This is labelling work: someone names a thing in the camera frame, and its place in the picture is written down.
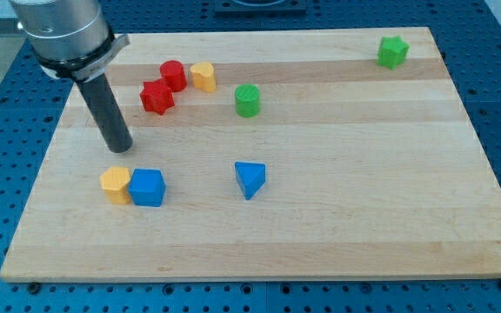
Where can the grey pusher mounting flange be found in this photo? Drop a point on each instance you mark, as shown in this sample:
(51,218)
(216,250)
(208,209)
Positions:
(88,67)

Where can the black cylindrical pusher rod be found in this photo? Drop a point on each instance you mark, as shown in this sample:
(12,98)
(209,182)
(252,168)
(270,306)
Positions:
(105,111)

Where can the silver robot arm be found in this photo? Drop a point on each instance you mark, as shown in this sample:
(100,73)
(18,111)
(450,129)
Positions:
(72,40)

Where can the red star block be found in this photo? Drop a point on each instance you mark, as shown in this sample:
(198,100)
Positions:
(157,96)

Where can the yellow hexagon block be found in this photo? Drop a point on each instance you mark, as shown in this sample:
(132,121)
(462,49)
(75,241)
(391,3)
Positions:
(115,182)

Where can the green star block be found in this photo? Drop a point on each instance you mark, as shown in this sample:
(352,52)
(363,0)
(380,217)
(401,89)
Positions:
(392,52)

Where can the red cylinder block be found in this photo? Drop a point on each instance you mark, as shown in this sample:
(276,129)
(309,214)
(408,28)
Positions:
(172,72)

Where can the yellow heart block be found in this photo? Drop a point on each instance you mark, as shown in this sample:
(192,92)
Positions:
(203,76)

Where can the blue cube block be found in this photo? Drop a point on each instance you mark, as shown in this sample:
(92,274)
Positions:
(147,187)

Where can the green cylinder block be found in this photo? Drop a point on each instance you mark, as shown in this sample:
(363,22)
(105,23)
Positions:
(247,99)

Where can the blue triangle block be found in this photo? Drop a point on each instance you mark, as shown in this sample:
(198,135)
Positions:
(250,177)

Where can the wooden board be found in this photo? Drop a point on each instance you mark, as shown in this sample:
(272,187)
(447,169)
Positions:
(267,156)

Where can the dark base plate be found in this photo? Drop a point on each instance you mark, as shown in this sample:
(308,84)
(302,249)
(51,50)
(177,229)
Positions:
(259,6)

